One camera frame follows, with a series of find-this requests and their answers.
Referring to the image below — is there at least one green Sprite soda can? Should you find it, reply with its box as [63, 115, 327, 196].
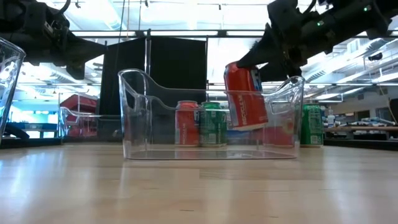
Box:
[300, 103, 324, 147]
[198, 101, 228, 147]

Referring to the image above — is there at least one silver stand pole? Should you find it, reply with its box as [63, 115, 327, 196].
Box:
[144, 29, 152, 103]

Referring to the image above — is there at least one red Fanta soda can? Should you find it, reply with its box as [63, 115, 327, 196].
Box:
[223, 61, 269, 131]
[175, 100, 200, 147]

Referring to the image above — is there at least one black backdrop panel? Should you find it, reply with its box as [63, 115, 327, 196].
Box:
[99, 36, 208, 144]

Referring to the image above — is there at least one white bottle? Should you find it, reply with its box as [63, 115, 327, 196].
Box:
[327, 107, 336, 128]

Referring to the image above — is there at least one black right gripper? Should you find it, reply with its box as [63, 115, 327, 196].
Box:
[236, 0, 336, 82]

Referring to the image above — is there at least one black horizontal frame bar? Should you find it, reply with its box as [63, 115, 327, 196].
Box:
[70, 29, 398, 40]

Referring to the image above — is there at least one red storage bin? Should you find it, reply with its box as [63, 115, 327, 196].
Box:
[60, 94, 100, 114]
[67, 113, 98, 128]
[67, 126, 98, 138]

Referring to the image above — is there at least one clear plastic bin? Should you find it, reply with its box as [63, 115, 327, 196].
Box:
[58, 106, 122, 139]
[0, 37, 27, 144]
[118, 68, 306, 161]

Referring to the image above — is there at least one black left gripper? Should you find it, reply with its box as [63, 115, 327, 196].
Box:
[40, 14, 107, 80]

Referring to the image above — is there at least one blue crate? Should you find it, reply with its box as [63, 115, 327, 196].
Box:
[226, 129, 259, 146]

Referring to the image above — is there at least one black curved base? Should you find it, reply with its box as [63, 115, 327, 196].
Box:
[2, 124, 30, 140]

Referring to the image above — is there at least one blue background table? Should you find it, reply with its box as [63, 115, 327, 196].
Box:
[6, 122, 60, 138]

